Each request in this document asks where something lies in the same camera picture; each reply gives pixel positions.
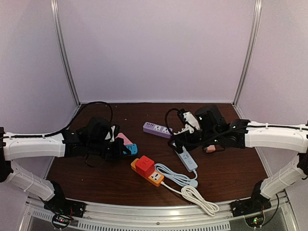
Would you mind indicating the blue square plug adapter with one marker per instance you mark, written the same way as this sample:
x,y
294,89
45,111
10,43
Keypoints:
x,y
133,149

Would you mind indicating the light pink charger plug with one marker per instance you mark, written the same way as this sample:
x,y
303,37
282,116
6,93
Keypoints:
x,y
210,149

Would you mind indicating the purple power strip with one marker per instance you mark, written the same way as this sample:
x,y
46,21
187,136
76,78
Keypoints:
x,y
157,130

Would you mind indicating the aluminium corner post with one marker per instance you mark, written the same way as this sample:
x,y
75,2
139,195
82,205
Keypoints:
x,y
250,48
62,49

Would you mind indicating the pink triangular power socket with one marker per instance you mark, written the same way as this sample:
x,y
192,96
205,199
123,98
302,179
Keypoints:
x,y
126,140

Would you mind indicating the right aluminium corner post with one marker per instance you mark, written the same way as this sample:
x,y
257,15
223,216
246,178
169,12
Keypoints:
x,y
250,48

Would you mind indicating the red plug adapter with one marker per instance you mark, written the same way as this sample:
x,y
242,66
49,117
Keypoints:
x,y
145,166

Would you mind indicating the left aluminium corner post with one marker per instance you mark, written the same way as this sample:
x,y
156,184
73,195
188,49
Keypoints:
x,y
62,49

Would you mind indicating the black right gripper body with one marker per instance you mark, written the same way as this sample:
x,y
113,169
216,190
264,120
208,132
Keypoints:
x,y
185,136

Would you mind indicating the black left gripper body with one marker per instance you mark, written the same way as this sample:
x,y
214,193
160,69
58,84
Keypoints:
x,y
111,153

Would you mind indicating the aluminium front frame rail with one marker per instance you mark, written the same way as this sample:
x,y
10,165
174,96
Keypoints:
x,y
105,217

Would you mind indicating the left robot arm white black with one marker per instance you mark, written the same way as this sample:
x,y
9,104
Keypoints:
x,y
99,137

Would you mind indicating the orange power strip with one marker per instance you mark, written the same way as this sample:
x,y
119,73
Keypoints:
x,y
155,178

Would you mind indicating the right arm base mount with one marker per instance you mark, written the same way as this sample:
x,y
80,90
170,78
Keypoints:
x,y
256,203

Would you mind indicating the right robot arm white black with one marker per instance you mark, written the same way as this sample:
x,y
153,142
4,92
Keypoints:
x,y
208,127

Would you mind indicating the light blue power strip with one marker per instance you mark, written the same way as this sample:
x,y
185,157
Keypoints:
x,y
187,160

